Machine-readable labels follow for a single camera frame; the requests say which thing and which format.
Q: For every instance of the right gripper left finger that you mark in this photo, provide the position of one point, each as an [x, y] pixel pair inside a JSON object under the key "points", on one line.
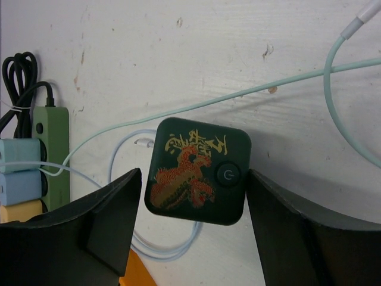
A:
{"points": [[85, 242]]}

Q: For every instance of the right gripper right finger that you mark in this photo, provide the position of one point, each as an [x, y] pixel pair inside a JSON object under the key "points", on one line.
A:
{"points": [[303, 243]]}

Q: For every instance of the orange power strip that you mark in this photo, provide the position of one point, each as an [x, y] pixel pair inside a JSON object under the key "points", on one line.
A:
{"points": [[136, 273]]}

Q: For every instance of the dark green dragon charger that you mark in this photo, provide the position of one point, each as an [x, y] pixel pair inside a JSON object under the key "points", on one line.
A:
{"points": [[198, 171]]}

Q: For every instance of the light blue plug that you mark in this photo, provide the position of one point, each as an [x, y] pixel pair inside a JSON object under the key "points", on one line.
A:
{"points": [[23, 186]]}

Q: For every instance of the light cyan plug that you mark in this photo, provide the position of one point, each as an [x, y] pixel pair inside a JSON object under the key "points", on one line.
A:
{"points": [[15, 153]]}

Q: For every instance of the green power strip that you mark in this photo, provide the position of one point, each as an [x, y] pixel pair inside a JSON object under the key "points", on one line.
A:
{"points": [[51, 127]]}

